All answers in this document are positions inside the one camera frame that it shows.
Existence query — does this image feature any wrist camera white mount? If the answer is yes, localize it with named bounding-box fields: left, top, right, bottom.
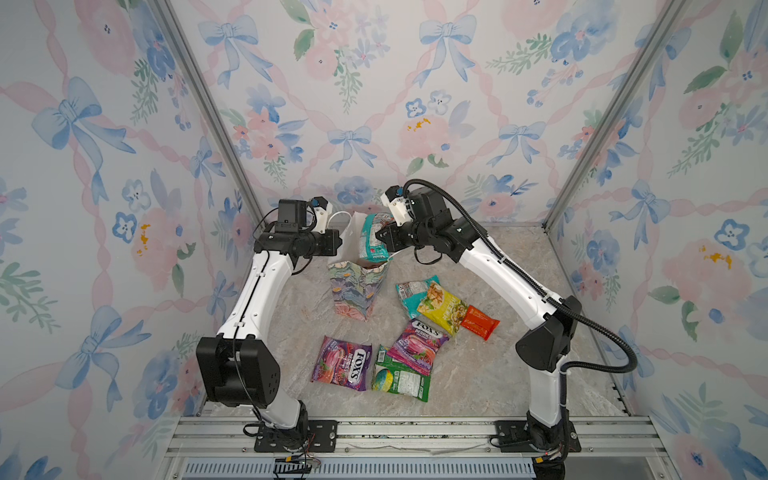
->
left=380, top=185, right=412, bottom=227
left=309, top=196, right=333, bottom=234

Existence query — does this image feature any aluminium front rail frame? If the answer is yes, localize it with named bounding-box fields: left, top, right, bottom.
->
left=155, top=417, right=681, bottom=479

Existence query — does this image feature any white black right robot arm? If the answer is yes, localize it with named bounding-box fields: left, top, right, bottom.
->
left=376, top=182, right=575, bottom=460

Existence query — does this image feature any red orange snack packet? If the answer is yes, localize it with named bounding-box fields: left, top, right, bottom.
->
left=461, top=306, right=500, bottom=341

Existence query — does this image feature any green Fox's candy bag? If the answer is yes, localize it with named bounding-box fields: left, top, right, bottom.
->
left=371, top=345, right=431, bottom=403

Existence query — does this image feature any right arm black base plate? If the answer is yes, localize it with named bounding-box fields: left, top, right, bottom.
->
left=489, top=420, right=582, bottom=455

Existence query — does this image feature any aluminium corner post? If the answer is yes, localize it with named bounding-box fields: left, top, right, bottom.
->
left=148, top=0, right=263, bottom=223
left=542, top=0, right=689, bottom=234

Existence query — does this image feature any left aluminium corner post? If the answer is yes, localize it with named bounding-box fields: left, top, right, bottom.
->
left=148, top=0, right=263, bottom=223

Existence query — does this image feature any yellow snack bag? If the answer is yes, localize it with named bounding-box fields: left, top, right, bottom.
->
left=417, top=281, right=469, bottom=336

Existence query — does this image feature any right aluminium corner post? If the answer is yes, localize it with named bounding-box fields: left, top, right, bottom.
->
left=542, top=0, right=689, bottom=234

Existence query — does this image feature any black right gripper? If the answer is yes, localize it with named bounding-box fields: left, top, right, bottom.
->
left=373, top=221, right=434, bottom=256

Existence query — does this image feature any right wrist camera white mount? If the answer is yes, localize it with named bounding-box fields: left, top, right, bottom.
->
left=380, top=185, right=412, bottom=227

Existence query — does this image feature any purple fox's bag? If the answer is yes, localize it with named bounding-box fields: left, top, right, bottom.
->
left=386, top=319, right=450, bottom=376
left=311, top=336, right=373, bottom=391

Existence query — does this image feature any black corrugated cable conduit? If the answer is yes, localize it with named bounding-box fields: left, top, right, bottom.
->
left=403, top=178, right=638, bottom=374

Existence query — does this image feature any teal fox's bag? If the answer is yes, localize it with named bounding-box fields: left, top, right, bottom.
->
left=359, top=213, right=392, bottom=263
left=395, top=275, right=440, bottom=319

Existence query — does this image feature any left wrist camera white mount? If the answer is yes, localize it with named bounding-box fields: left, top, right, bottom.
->
left=309, top=196, right=333, bottom=234

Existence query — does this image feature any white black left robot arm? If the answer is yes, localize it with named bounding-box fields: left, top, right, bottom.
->
left=195, top=229, right=343, bottom=452

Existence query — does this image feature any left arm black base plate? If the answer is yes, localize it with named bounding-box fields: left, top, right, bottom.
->
left=254, top=420, right=339, bottom=454

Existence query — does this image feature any floral paper gift bag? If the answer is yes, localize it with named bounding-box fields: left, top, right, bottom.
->
left=328, top=212, right=389, bottom=321

